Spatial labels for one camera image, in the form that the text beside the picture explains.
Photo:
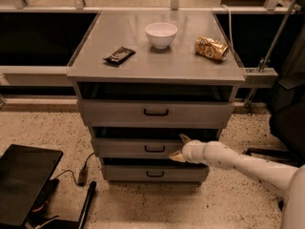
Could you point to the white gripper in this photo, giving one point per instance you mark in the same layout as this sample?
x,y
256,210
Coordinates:
x,y
190,152

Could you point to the grey drawer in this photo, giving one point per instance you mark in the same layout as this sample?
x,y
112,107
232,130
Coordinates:
x,y
155,114
154,174
135,148

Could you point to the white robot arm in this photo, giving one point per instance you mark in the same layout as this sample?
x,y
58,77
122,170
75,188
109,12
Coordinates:
x,y
285,180

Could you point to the grey bottom drawer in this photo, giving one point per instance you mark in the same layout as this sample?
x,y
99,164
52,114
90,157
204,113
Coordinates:
x,y
154,174

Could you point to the grey metal drawer cabinet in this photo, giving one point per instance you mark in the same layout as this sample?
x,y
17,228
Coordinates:
x,y
174,74

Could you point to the grey top drawer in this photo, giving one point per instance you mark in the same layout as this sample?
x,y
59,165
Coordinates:
x,y
155,114

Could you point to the black pole on floor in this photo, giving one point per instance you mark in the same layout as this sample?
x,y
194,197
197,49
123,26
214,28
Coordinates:
x,y
86,205

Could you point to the crushed gold soda can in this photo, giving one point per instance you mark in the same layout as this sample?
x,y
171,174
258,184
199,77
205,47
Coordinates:
x,y
211,48

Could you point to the black candy bar wrapper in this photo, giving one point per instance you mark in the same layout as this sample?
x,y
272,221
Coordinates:
x,y
120,56

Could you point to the black office chair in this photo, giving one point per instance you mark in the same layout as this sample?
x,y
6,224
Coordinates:
x,y
287,106

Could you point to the white ceramic bowl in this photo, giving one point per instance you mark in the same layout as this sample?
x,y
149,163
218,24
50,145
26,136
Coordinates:
x,y
161,34

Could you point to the metal clamp rod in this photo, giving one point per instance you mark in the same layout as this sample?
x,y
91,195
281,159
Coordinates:
x,y
264,61

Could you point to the grey power adapter with cable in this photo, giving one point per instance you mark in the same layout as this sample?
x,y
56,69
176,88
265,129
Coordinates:
x,y
81,180

